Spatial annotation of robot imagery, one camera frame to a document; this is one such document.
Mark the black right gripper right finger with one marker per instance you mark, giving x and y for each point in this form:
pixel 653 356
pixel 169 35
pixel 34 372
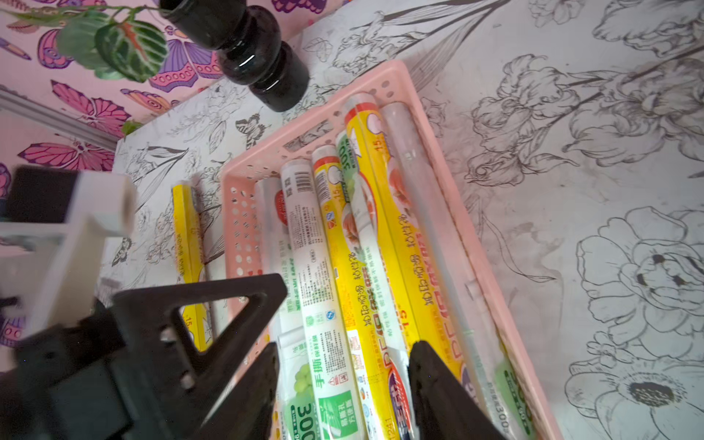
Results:
pixel 443 409

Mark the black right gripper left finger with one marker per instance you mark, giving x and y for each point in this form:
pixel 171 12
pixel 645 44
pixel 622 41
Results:
pixel 246 413

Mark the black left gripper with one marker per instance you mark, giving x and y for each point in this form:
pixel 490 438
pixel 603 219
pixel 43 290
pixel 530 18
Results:
pixel 176 362

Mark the white green 300 wrap roll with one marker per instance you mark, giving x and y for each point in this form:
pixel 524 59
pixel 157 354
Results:
pixel 297 406

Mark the yellow red wrap roll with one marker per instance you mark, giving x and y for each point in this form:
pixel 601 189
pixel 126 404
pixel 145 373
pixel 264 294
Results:
pixel 388 338

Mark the yellow wrap roll front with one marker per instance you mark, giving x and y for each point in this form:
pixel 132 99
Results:
pixel 415 288

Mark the clear white wrap roll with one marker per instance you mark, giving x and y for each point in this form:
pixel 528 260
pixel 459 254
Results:
pixel 332 376

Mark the long yellow wrap roll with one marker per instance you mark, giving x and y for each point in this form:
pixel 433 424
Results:
pixel 191 263

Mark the pink perforated plastic basket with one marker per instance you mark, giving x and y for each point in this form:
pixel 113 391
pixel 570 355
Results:
pixel 249 247

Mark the potted green plant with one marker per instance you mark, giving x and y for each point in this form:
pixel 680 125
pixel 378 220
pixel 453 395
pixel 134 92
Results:
pixel 244 41

